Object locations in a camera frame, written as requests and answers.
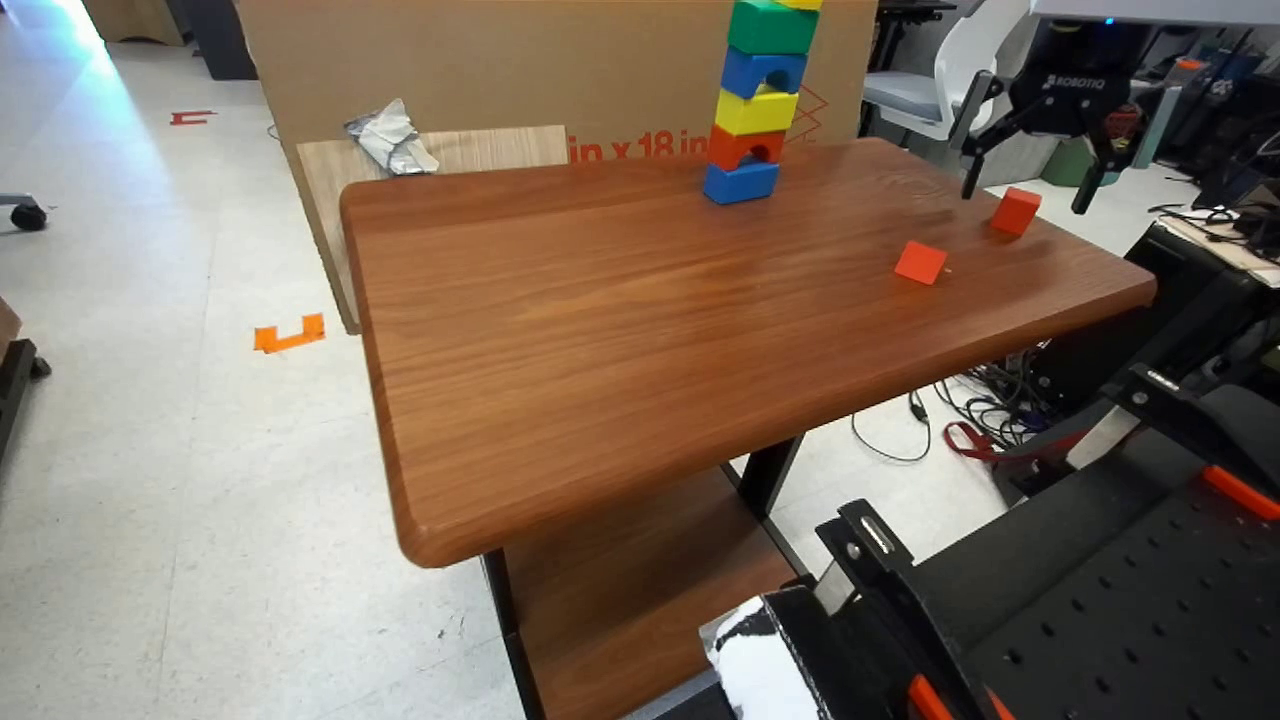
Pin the yellow block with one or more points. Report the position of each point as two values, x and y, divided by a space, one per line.
759 113

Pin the orange floor tape marker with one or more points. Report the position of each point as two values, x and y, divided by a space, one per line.
275 340

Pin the large cardboard box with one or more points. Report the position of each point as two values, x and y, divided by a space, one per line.
622 76

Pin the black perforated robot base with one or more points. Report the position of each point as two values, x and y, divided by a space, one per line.
1135 591

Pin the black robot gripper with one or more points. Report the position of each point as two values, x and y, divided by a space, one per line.
1079 83

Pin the black clamp right side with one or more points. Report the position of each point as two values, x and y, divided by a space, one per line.
1226 422

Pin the black chair caster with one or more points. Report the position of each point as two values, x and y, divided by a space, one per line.
26 213

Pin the green bin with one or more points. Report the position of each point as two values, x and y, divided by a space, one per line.
1064 167

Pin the grey white office chair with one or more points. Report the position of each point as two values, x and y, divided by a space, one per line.
963 83

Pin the crumpled white plastic bag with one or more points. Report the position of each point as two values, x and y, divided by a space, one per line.
390 141

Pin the blue arch block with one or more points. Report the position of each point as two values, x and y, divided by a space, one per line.
749 75

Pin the blue bottom block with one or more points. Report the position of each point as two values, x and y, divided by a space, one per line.
739 186

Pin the green top block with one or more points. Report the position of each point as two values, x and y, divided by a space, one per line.
770 27

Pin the wooden lower table shelf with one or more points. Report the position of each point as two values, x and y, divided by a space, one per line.
606 610

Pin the orange rectangular block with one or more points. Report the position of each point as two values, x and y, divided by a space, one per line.
1014 213

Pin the red arch block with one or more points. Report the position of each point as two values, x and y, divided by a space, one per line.
741 149

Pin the black clamp orange handle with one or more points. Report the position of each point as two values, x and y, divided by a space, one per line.
894 653

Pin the orange triangular wedge block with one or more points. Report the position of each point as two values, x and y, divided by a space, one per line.
920 262

